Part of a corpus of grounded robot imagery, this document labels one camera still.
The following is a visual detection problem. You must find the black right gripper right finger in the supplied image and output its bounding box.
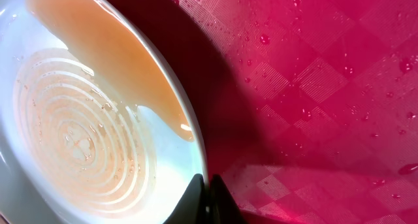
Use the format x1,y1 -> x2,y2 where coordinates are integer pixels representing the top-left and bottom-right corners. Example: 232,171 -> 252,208
210,174 -> 248,224

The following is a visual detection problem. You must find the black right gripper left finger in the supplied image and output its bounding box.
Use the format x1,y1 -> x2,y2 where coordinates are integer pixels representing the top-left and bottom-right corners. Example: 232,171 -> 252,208
164,174 -> 206,224

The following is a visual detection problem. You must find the white plate with orange smear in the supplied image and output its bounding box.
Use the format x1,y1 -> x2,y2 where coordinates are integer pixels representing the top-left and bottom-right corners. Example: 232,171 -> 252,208
1,0 -> 208,223

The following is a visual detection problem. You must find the red plastic serving tray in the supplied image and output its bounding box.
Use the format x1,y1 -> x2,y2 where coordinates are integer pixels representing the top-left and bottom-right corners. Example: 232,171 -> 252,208
108,0 -> 417,223

